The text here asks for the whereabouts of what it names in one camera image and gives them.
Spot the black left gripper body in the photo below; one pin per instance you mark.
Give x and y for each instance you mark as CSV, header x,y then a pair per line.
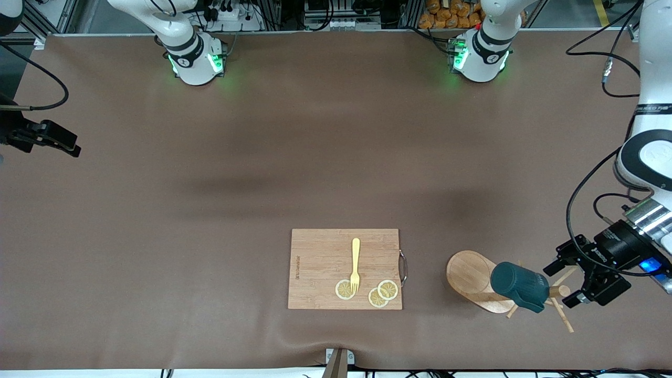
x,y
618,251

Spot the dark green cup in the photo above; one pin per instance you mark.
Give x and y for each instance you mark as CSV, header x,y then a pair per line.
x,y
520,286

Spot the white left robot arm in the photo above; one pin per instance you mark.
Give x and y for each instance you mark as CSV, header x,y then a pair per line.
x,y
651,152

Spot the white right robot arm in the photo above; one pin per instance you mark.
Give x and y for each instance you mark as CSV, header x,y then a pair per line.
x,y
194,63

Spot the wooden cup rack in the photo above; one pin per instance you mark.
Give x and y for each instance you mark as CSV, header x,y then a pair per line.
x,y
467,275

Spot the brown table mat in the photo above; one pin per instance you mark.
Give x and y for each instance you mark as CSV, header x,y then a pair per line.
x,y
157,289

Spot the lemon slice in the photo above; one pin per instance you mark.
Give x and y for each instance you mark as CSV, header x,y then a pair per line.
x,y
388,289
375,300
344,290

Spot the white power strip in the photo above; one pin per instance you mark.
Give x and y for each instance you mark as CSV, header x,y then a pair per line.
x,y
231,21

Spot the yellow fork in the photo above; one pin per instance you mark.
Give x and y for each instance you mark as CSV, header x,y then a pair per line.
x,y
356,257

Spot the wooden cutting board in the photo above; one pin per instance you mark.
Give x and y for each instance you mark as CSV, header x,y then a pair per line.
x,y
320,262

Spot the orange snack bags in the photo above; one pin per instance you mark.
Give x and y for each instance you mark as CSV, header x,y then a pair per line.
x,y
446,18

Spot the grey electronics box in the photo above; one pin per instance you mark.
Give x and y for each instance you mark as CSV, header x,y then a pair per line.
x,y
341,23

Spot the aluminium frame profile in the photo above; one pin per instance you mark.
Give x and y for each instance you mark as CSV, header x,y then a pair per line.
x,y
52,16

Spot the metal bracket with post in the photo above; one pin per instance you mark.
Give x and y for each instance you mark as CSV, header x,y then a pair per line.
x,y
338,362

